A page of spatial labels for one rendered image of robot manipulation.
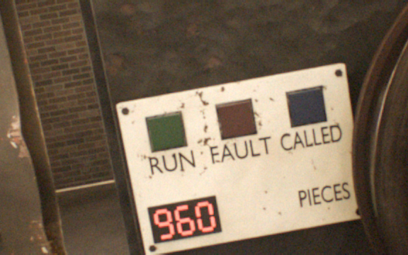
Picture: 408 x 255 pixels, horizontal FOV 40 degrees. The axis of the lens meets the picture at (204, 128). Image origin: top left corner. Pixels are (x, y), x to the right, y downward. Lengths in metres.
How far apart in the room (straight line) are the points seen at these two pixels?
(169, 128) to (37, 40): 6.25
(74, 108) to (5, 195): 3.59
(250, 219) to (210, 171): 0.07
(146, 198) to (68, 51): 6.15
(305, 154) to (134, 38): 0.24
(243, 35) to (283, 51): 0.05
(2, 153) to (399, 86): 2.87
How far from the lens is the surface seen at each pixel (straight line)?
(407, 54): 0.52
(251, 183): 0.64
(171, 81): 0.64
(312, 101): 0.63
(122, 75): 0.65
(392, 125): 0.52
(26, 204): 3.27
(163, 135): 0.62
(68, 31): 6.76
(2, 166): 3.27
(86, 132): 6.78
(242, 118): 0.62
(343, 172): 0.66
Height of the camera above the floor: 1.27
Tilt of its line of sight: 7 degrees down
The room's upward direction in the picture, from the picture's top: 10 degrees counter-clockwise
